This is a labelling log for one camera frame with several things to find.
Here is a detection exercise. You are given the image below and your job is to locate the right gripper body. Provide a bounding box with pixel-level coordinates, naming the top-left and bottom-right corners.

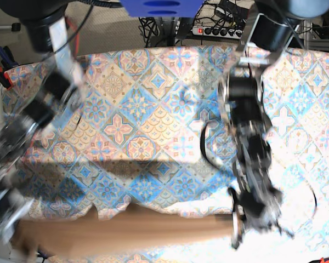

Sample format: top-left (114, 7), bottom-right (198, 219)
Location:
top-left (0, 189), bottom-right (34, 244)

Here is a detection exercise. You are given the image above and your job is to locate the black floor block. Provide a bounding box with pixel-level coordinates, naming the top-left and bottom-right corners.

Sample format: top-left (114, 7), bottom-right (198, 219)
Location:
top-left (11, 22), bottom-right (21, 32)

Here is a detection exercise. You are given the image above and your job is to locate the patterned tablecloth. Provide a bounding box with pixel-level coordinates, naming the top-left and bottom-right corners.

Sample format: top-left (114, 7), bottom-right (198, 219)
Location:
top-left (16, 45), bottom-right (329, 262)

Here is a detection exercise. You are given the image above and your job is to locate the red black clamp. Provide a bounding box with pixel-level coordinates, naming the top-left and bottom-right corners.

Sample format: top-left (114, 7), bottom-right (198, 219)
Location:
top-left (0, 66), bottom-right (13, 90)

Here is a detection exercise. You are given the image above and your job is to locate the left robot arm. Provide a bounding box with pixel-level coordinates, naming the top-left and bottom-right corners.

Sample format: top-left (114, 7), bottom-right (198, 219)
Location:
top-left (217, 1), bottom-right (329, 248)

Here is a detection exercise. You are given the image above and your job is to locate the brown t-shirt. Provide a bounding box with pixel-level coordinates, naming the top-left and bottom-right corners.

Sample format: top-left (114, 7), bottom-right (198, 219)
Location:
top-left (12, 204), bottom-right (233, 258)

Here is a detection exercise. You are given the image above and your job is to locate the red clamp bottom edge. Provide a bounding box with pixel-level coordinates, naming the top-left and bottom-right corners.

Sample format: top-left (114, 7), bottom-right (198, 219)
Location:
top-left (315, 258), bottom-right (329, 263)

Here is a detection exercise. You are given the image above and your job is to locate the black power strip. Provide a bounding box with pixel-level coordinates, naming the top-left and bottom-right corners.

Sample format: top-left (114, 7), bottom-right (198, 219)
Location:
top-left (191, 26), bottom-right (242, 39)

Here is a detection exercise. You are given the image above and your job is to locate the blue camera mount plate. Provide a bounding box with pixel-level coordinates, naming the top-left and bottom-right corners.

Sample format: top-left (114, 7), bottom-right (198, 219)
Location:
top-left (120, 0), bottom-right (203, 18)

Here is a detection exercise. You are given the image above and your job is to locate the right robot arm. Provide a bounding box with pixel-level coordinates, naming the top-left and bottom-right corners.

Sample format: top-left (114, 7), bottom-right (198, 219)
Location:
top-left (0, 1), bottom-right (85, 243)

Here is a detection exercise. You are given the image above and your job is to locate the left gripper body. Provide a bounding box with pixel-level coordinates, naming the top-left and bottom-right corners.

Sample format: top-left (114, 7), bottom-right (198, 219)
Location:
top-left (228, 187), bottom-right (294, 249)

